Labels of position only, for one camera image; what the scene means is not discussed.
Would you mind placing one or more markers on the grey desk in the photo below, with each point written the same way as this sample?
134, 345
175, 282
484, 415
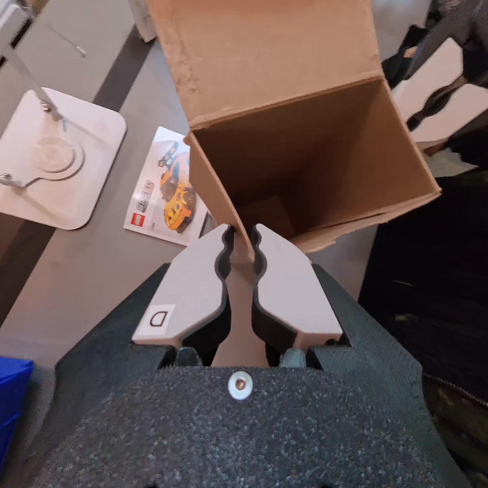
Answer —
95, 286

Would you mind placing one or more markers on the toy car instruction booklet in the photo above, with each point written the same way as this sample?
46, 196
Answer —
164, 190

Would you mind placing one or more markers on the black toy car box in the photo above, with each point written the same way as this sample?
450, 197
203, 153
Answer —
305, 152

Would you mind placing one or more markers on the person's dark clothing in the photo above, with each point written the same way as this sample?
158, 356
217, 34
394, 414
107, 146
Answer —
419, 286

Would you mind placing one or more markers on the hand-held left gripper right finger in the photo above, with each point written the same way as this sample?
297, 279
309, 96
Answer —
297, 297

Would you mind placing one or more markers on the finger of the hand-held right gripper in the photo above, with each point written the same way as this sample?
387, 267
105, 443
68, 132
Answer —
457, 114
427, 76

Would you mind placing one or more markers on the white metal book stand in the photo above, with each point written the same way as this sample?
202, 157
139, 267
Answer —
57, 160

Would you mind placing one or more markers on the blue plastic storage bin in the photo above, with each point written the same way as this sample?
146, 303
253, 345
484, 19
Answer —
13, 400

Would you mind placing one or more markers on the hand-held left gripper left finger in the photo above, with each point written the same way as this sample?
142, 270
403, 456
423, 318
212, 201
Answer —
190, 293

